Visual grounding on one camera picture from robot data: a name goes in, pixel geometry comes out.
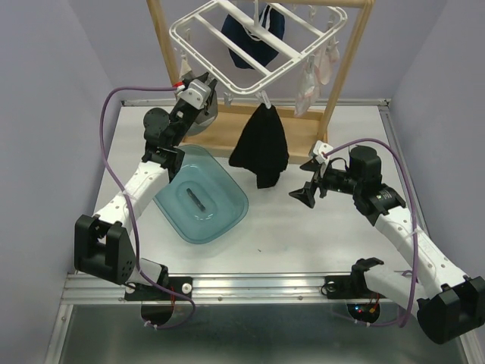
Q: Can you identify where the navy blue underwear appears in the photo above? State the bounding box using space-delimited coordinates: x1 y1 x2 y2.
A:
221 5 286 66

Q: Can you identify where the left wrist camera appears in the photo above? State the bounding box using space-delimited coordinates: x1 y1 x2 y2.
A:
176 79 211 110

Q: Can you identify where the wooden rack stand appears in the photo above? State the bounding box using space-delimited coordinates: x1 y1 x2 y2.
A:
147 1 374 163

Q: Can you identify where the white pink sock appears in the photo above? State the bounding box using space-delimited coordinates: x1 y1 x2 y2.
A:
315 37 340 85

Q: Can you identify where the grey underwear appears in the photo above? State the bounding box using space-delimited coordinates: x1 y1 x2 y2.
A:
178 55 218 137

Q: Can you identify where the black underwear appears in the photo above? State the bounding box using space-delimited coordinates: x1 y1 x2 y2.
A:
229 104 289 189

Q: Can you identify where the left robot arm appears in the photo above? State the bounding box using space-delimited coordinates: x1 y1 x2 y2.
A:
74 73 217 299

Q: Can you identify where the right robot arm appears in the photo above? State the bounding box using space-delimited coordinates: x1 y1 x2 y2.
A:
290 141 484 344

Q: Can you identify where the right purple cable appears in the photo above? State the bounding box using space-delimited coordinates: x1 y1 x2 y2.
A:
321 138 421 328

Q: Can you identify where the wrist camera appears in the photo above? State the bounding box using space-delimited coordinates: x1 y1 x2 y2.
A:
308 140 333 165
176 79 211 110

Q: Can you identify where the white pink underwear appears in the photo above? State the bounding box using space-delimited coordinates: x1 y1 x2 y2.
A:
294 57 321 117

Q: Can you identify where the teal plastic basin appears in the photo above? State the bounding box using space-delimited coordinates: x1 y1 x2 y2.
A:
153 145 249 244

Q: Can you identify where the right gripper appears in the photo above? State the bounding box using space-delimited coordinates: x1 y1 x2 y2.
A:
288 158 361 208

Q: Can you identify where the white clip hanger frame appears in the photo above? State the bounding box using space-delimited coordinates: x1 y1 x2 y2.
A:
169 1 348 96

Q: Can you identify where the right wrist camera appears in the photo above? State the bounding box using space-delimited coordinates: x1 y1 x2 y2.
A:
308 140 333 165

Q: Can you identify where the aluminium rail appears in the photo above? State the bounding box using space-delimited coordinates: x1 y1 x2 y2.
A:
62 271 467 304

